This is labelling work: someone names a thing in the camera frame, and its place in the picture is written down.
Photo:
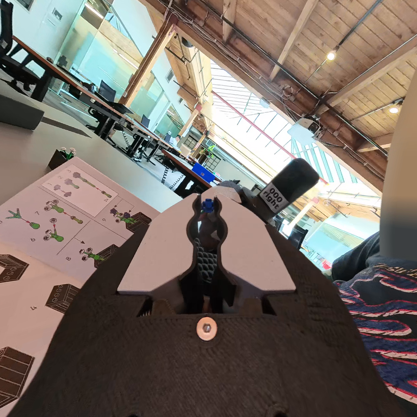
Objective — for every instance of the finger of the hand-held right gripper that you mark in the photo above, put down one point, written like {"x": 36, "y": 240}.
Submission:
{"x": 229, "y": 193}

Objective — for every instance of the blue plastic crate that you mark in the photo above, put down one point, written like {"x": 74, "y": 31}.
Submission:
{"x": 204, "y": 172}

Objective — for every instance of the small white flower brick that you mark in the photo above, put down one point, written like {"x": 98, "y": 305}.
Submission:
{"x": 65, "y": 150}

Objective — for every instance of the matte black box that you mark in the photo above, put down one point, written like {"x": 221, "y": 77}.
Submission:
{"x": 19, "y": 114}

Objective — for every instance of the person's dark clothing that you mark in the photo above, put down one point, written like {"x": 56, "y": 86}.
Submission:
{"x": 384, "y": 313}

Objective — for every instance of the green toy stem brick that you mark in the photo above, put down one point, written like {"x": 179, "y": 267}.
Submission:
{"x": 68, "y": 155}

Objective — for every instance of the wooden table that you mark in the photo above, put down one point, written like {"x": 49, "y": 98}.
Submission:
{"x": 186, "y": 166}
{"x": 71, "y": 78}

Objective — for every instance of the black office chair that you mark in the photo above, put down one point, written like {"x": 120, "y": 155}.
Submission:
{"x": 13, "y": 45}
{"x": 107, "y": 98}

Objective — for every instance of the black mesh cushion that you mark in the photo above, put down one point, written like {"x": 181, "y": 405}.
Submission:
{"x": 207, "y": 260}

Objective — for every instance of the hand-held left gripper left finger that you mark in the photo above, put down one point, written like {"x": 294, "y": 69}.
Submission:
{"x": 156, "y": 257}

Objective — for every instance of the small blue flower brick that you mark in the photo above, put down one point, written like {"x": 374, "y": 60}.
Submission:
{"x": 208, "y": 205}

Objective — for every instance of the black square frame brick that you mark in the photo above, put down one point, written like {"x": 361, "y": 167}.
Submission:
{"x": 58, "y": 159}

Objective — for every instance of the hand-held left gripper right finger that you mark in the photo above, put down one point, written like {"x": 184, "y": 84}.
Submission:
{"x": 257, "y": 257}

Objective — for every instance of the white instruction booklet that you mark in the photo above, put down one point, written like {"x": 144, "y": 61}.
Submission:
{"x": 65, "y": 215}

